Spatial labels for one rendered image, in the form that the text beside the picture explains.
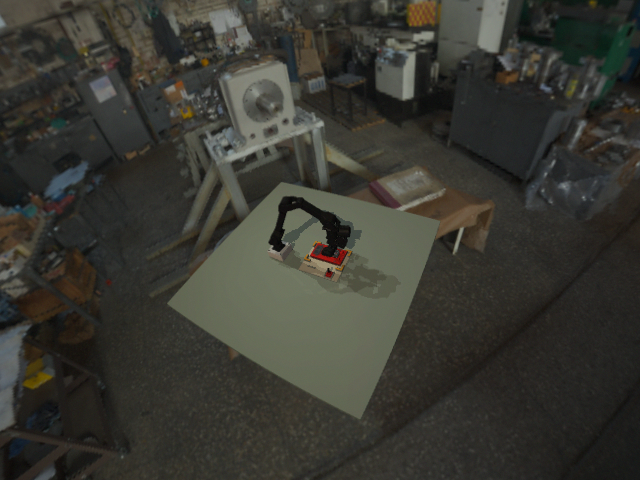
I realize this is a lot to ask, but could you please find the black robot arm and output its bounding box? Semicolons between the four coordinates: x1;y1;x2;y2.
268;196;351;252

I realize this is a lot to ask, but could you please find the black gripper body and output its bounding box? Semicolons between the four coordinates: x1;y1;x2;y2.
321;234;338;257

